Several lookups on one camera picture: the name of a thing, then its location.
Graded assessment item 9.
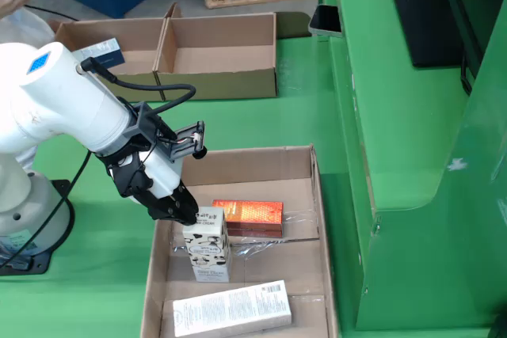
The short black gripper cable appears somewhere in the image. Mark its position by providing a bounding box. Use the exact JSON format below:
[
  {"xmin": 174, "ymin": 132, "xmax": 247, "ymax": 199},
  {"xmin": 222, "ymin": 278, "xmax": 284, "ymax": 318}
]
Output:
[{"xmin": 78, "ymin": 57, "xmax": 197, "ymax": 113}]

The black computer monitor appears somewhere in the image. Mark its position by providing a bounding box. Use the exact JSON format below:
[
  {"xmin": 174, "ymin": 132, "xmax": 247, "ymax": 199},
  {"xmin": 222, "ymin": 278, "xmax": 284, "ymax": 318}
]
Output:
[{"xmin": 382, "ymin": 0, "xmax": 482, "ymax": 69}]

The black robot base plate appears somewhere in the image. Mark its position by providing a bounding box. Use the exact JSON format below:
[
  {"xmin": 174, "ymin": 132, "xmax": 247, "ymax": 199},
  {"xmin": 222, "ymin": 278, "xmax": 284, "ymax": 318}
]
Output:
[{"xmin": 0, "ymin": 179, "xmax": 76, "ymax": 275}]

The green metal shelf unit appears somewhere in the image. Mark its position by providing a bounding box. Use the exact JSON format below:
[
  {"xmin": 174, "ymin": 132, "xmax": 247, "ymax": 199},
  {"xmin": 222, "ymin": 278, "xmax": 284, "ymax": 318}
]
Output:
[{"xmin": 316, "ymin": 0, "xmax": 507, "ymax": 333}]

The cow print hand cream box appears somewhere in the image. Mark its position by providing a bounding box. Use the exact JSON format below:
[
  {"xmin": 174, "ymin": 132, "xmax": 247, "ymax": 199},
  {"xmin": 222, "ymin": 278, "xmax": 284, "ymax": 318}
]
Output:
[{"xmin": 181, "ymin": 206, "xmax": 233, "ymax": 283}]

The blue and white box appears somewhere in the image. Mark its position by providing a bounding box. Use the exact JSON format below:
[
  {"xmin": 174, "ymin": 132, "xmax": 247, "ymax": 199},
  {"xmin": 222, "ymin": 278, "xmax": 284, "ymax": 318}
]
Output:
[{"xmin": 71, "ymin": 37, "xmax": 126, "ymax": 72}]

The open cardboard box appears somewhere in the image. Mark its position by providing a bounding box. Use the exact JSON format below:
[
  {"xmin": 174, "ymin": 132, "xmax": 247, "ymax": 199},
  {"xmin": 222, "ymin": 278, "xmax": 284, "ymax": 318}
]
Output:
[{"xmin": 50, "ymin": 2, "xmax": 182, "ymax": 104}]

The black smartphone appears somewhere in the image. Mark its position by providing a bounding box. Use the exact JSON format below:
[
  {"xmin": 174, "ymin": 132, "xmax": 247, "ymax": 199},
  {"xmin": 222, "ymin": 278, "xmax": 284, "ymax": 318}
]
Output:
[{"xmin": 307, "ymin": 4, "xmax": 344, "ymax": 38}]

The long white barcode box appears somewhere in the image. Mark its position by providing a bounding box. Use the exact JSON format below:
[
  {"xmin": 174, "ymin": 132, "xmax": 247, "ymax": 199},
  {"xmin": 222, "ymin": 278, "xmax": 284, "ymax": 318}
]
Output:
[{"xmin": 172, "ymin": 279, "xmax": 293, "ymax": 338}]

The large cardboard tray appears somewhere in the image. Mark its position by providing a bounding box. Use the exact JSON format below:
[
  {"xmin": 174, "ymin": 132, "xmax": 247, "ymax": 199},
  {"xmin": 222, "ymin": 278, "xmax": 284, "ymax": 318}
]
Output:
[{"xmin": 140, "ymin": 144, "xmax": 340, "ymax": 338}]

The cardboard box with flap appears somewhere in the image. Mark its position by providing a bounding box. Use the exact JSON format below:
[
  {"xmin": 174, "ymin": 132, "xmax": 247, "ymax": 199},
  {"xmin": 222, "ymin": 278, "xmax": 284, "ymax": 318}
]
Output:
[{"xmin": 152, "ymin": 11, "xmax": 312, "ymax": 101}]

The clear plastic film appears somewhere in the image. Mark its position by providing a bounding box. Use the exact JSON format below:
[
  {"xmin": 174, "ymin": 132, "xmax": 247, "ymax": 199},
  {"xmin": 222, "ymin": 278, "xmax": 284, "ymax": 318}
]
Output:
[{"xmin": 170, "ymin": 211, "xmax": 322, "ymax": 260}]

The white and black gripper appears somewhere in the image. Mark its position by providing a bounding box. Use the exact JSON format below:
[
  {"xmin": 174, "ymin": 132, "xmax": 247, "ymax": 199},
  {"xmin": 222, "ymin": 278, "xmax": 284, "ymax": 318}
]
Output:
[{"xmin": 94, "ymin": 142, "xmax": 200, "ymax": 225}]

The orange honeycomb print box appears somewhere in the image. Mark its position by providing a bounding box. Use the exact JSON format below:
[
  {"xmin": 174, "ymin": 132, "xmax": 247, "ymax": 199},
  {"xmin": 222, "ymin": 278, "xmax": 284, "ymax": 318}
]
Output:
[{"xmin": 212, "ymin": 199, "xmax": 284, "ymax": 239}]

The black floor cable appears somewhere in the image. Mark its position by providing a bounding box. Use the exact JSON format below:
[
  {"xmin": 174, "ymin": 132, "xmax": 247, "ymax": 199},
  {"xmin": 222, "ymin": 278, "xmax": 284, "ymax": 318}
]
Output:
[{"xmin": 23, "ymin": 4, "xmax": 80, "ymax": 22}]

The black monitor cable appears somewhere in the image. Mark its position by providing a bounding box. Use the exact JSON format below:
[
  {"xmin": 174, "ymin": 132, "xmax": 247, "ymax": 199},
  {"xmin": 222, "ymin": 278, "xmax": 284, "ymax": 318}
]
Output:
[{"xmin": 459, "ymin": 51, "xmax": 476, "ymax": 96}]

